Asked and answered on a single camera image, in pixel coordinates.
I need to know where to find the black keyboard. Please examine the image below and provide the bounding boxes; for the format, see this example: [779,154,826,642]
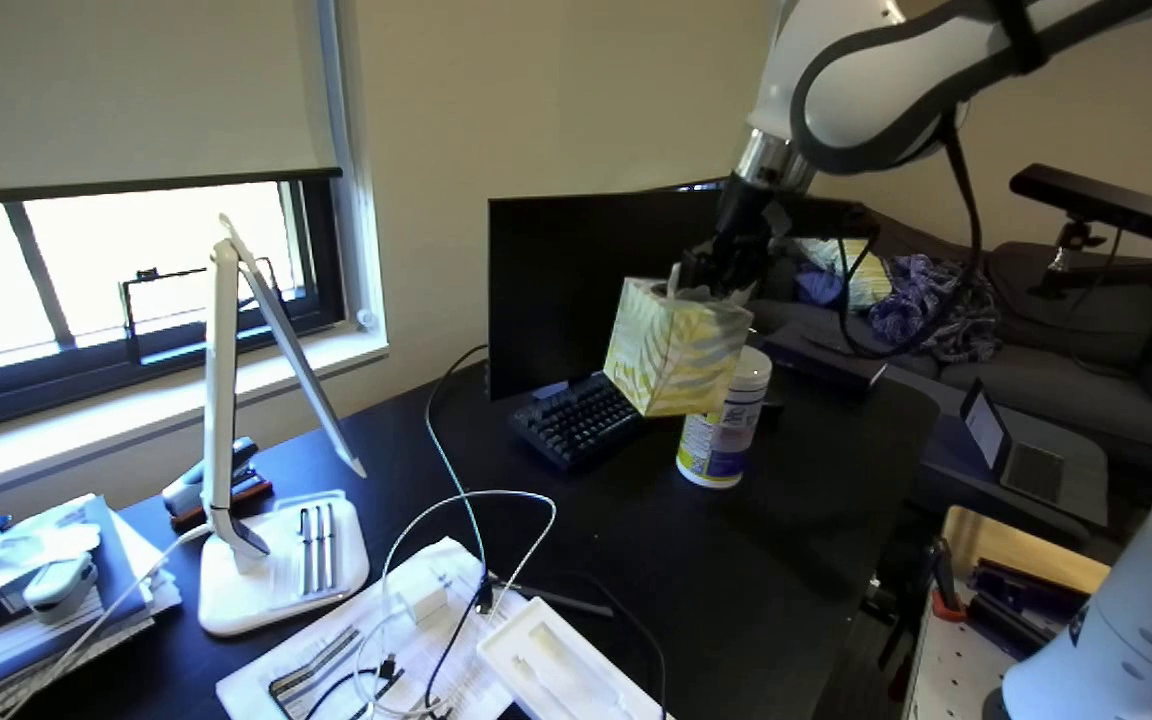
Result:
[508,367,649,478]

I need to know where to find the white desk lamp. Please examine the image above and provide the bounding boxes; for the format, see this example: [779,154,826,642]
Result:
[193,212,375,642]

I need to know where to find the yellow patterned tissue box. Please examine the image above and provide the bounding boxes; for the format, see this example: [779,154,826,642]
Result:
[601,267,758,421]

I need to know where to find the dark blue tools in crate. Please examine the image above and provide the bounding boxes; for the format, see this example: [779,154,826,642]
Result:
[963,557,1097,659]

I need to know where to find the open dark laptop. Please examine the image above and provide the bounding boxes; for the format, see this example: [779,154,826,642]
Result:
[958,376,1115,531]

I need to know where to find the yellow pillow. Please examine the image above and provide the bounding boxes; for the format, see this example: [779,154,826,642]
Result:
[801,235,900,312]

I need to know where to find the black computer monitor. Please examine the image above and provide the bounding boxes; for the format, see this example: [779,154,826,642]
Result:
[486,177,744,404]

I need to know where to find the black camera bar on stand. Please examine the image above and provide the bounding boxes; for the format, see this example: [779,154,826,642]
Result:
[1008,161,1152,275]

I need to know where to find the white lamp power cable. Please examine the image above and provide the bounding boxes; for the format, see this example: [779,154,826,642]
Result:
[0,522,215,720]

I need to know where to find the black wire window bracket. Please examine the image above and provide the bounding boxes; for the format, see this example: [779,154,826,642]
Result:
[116,260,283,372]

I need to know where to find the white wipes canister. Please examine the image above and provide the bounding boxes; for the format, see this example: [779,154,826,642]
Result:
[672,343,775,491]

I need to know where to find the flat black box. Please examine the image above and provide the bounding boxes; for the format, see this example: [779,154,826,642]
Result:
[758,324,895,401]

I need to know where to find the purple patterned cloth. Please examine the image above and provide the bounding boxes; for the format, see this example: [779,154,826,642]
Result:
[793,250,1005,367]

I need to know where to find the white foam tray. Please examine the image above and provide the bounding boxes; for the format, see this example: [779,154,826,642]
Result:
[471,592,672,720]

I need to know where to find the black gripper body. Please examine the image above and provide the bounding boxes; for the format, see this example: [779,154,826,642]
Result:
[710,174,798,273]

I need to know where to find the beige roller window blind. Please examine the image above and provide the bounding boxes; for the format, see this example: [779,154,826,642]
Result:
[0,0,350,209]

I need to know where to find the thin black cable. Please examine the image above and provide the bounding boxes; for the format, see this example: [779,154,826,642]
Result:
[300,572,500,720]

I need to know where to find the grey metal tweezers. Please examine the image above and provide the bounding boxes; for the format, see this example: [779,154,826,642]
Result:
[265,623,369,712]

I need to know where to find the white looping cable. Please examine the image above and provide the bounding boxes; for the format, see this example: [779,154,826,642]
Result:
[372,341,566,632]

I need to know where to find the stack of books and papers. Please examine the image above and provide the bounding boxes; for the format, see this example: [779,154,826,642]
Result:
[0,491,189,720]

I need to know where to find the dark grey sofa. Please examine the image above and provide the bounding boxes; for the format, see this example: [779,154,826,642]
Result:
[742,195,1152,471]

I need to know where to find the black and red stapler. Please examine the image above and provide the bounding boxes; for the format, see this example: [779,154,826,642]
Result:
[157,438,275,531]

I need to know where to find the small white rounded device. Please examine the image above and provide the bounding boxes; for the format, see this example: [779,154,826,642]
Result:
[17,549,106,623]

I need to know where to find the wooden crate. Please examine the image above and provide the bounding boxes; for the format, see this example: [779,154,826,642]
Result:
[931,501,1115,614]

